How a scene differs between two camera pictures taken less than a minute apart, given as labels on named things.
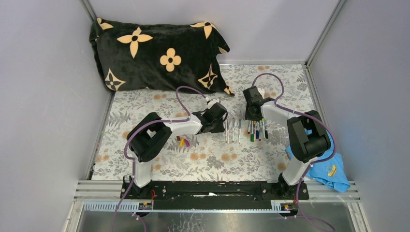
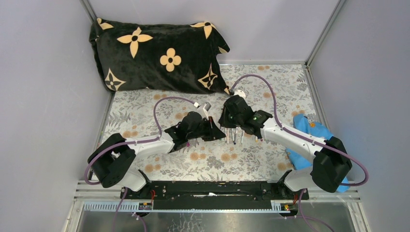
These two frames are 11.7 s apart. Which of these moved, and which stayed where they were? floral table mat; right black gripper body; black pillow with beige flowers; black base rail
Moved: right black gripper body
Stayed: black base rail; floral table mat; black pillow with beige flowers
